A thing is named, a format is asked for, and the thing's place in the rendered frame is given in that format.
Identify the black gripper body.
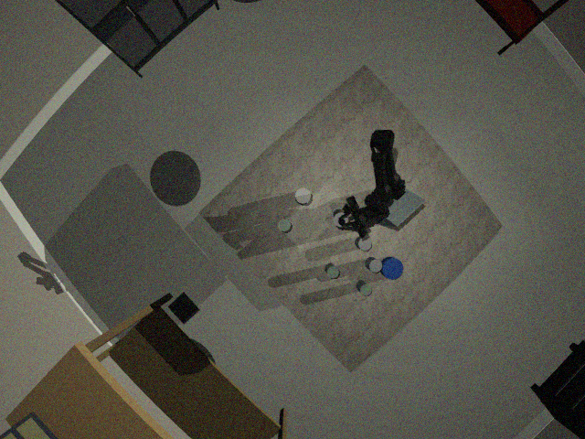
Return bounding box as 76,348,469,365
346,196,374,238

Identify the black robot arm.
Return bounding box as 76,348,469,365
352,130,406,227

